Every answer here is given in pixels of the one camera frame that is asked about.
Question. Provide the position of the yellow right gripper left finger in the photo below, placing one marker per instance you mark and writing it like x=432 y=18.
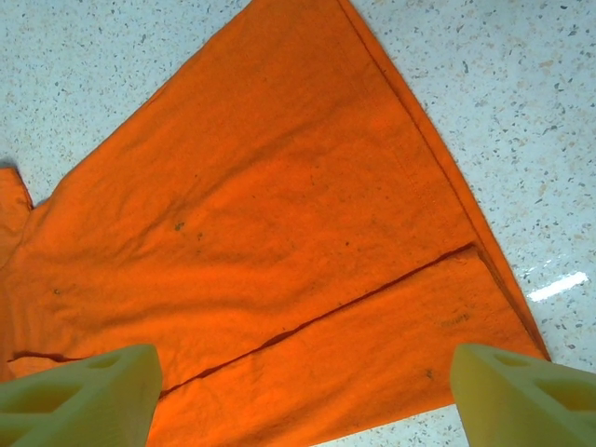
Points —
x=84 y=400

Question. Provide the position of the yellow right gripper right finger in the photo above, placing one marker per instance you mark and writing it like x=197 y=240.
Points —
x=517 y=405

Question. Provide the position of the orange t-shirt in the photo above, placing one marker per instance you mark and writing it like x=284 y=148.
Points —
x=279 y=209

